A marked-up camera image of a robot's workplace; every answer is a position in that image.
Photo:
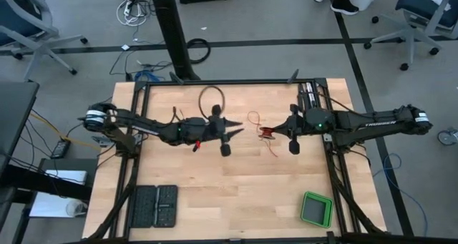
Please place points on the black desk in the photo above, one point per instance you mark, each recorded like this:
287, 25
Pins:
16, 111

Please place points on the green square tray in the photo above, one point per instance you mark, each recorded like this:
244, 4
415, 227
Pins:
315, 210

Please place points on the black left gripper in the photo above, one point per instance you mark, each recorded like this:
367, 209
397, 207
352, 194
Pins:
216, 127

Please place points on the black tower fan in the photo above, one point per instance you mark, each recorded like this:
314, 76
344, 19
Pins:
171, 33

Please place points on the grey caster wheel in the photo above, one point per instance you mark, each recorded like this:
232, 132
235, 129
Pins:
445, 137

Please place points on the white blue office chair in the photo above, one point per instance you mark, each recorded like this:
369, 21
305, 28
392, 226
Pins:
411, 25
35, 43

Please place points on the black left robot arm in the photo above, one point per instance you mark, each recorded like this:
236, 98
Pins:
143, 126

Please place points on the small white floor plug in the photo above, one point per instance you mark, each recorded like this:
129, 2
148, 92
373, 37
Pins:
125, 47

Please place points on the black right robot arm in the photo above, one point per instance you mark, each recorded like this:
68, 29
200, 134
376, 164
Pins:
372, 124

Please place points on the clear plastic cup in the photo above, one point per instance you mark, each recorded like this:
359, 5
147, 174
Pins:
76, 208

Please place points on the person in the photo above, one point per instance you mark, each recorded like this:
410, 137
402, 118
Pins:
343, 4

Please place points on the black open tool case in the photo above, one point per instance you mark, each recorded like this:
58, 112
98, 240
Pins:
143, 206

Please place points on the white flat device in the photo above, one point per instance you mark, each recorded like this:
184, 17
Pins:
66, 177

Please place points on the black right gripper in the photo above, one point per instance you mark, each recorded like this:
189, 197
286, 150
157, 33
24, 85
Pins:
294, 127

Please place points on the black power adapter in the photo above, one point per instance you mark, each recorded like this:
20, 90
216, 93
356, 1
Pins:
60, 149

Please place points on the black aluminium rig frame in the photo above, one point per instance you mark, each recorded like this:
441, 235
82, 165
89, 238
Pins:
232, 82

